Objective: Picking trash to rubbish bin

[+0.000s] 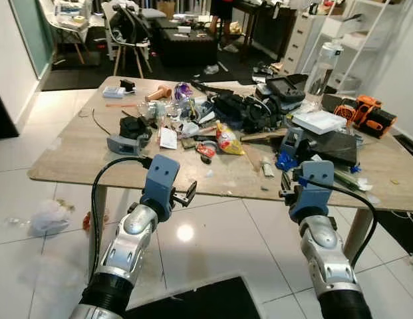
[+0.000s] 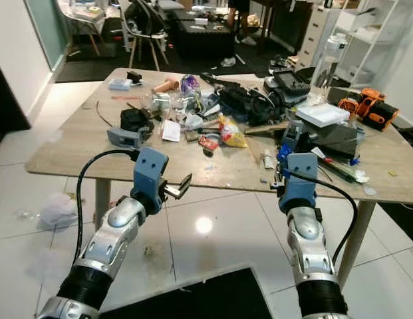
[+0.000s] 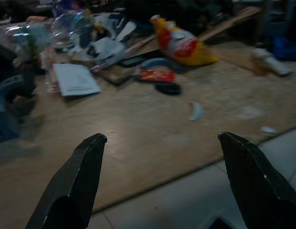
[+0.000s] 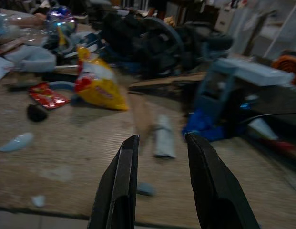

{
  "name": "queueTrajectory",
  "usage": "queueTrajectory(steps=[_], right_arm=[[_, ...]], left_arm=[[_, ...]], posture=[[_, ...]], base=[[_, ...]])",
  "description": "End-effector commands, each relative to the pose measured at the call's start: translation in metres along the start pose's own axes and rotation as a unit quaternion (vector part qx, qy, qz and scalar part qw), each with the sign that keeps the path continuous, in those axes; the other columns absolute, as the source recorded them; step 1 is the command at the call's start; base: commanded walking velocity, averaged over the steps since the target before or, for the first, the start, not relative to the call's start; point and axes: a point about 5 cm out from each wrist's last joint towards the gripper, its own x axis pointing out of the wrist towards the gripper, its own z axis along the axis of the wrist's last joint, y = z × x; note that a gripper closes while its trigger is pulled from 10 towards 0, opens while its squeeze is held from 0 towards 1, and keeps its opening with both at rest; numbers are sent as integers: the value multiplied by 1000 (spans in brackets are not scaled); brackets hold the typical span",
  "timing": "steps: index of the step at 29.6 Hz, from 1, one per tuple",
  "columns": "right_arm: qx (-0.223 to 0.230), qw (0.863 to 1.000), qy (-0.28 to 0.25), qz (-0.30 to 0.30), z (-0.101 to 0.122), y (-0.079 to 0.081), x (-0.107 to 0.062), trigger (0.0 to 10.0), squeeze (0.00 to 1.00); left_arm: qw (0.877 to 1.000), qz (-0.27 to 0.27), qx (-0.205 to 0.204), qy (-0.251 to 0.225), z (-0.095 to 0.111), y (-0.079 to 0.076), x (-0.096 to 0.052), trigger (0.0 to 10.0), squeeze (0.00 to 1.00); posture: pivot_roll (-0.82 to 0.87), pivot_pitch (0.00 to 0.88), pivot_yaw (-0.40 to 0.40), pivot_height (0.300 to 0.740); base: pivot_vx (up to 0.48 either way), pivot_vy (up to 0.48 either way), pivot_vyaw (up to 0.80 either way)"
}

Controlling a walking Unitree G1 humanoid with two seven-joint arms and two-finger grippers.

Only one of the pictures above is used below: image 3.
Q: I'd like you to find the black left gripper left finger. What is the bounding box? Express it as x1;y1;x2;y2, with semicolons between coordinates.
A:
25;133;108;229

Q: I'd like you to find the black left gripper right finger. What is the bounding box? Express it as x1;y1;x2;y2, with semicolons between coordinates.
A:
217;131;296;229

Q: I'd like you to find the small white shard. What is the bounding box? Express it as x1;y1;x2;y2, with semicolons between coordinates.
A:
261;125;278;134

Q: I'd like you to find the white curved shard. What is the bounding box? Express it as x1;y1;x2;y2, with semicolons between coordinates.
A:
188;101;205;122

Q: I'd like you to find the blue plastic stool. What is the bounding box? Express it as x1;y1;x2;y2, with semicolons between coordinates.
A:
0;73;26;144

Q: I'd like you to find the large brown cardboard sheet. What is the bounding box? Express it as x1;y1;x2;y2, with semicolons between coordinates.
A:
0;21;296;215

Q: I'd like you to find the white paper booklet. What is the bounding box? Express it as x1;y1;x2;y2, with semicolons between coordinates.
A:
52;63;102;97

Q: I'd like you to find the crumpled white plastic bag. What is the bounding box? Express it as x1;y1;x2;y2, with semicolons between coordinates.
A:
87;38;127;66

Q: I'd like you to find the blue plastic bag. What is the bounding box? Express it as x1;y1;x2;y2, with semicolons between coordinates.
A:
271;37;296;62

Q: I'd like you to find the red snack wrapper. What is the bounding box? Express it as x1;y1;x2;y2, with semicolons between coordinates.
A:
137;67;176;83

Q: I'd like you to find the blue curved plastic piece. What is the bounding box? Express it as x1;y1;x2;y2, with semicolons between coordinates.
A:
138;58;186;74

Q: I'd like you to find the yellow red snack bag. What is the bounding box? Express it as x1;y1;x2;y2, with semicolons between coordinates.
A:
149;14;220;67

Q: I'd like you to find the clear plastic bottle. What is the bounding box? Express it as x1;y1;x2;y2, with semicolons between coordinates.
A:
50;0;91;51

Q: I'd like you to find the long wooden plank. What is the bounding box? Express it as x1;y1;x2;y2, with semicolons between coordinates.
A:
197;6;262;42

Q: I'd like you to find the black rubber ring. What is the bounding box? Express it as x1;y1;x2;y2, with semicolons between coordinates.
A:
154;82;182;96

